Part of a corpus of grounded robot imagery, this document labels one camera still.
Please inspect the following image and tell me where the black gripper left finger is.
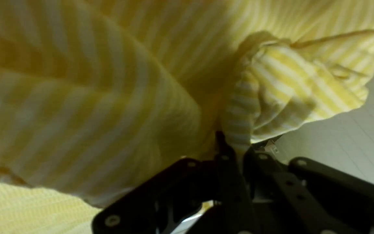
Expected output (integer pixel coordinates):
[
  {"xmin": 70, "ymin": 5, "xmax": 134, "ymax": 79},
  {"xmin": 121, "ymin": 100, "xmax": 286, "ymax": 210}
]
[{"xmin": 91, "ymin": 129, "xmax": 258, "ymax": 234}]

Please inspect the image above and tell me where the white fitted mattress sheet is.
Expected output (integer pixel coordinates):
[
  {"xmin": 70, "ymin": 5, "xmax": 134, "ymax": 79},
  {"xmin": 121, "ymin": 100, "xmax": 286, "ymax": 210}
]
[{"xmin": 271, "ymin": 37, "xmax": 374, "ymax": 192}]

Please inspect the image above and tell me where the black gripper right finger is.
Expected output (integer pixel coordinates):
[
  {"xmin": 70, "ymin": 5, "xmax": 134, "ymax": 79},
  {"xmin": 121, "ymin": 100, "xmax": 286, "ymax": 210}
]
[{"xmin": 243, "ymin": 142, "xmax": 374, "ymax": 234}]

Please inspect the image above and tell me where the yellow striped bed sheet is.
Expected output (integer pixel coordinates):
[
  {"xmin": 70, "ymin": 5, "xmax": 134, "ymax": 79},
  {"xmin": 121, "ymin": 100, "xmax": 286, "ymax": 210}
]
[{"xmin": 0, "ymin": 0, "xmax": 374, "ymax": 234}]

